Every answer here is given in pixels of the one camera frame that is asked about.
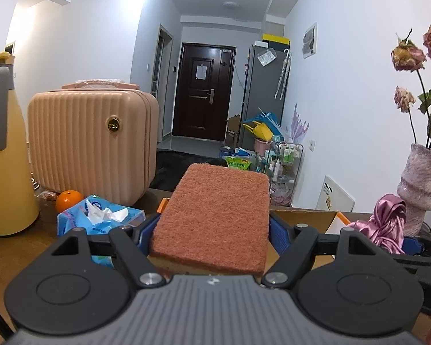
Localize white wall panel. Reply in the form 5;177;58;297
302;23;318;58

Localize wire storage rack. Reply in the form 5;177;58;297
262;141;303;207

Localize yellow thermos jug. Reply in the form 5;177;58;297
0;51;39;236

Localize pink satin scrunchie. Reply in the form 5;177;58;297
348;194;406;255

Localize grey refrigerator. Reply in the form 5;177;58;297
237;44;291;150

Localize pink ribbed suitcase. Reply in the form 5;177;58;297
27;82;159;206

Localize orange scouring sponge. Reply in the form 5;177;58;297
149;164;270;277

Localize red cardboard box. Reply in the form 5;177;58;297
149;197;371;278

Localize dark entrance door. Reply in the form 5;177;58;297
172;43;236;142

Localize orange fruit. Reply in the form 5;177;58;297
55;190;84;213

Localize blue tissue pack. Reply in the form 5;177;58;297
56;194;147;269

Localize dried pink roses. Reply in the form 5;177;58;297
391;11;431;152

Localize pink textured vase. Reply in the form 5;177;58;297
397;143;431;237

